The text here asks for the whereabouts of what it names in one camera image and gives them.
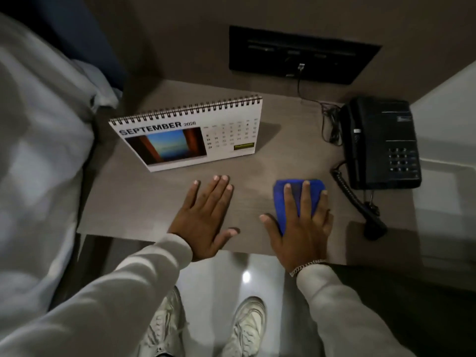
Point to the person's right little finger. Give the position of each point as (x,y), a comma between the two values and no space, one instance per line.
(328,226)

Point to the person's left middle finger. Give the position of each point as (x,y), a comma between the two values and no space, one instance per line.
(217,193)

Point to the person's white sneaker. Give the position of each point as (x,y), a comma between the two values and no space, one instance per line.
(247,327)
(165,327)

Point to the blue cleaning cloth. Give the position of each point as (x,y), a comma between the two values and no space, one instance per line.
(279,197)

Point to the person's right forearm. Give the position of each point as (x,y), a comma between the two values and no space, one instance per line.
(346,312)

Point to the person's right hand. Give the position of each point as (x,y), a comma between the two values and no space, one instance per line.
(303,237)

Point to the person's right thumb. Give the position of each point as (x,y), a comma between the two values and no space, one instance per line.
(270,227)

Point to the person's right middle finger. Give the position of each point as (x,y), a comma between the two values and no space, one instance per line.
(306,200)

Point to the person's left forearm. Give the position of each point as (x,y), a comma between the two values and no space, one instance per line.
(104,304)

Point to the person's left little finger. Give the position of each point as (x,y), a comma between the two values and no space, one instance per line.
(191,195)

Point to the person's left white sneaker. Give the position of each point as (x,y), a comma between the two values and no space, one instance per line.
(165,327)

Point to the person's left thumb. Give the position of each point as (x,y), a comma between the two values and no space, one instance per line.
(227,236)

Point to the white spiral desk calendar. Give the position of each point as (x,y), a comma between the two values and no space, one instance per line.
(178,139)

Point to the white bed duvet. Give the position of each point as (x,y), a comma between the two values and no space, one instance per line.
(33,163)

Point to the person's right white sneaker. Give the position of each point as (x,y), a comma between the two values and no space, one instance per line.
(247,327)

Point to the person's left hand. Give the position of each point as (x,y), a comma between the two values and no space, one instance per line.
(200,224)

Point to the black desk telephone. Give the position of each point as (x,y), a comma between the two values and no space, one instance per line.
(383,143)

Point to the black wall socket panel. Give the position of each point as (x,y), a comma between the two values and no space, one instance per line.
(297,53)

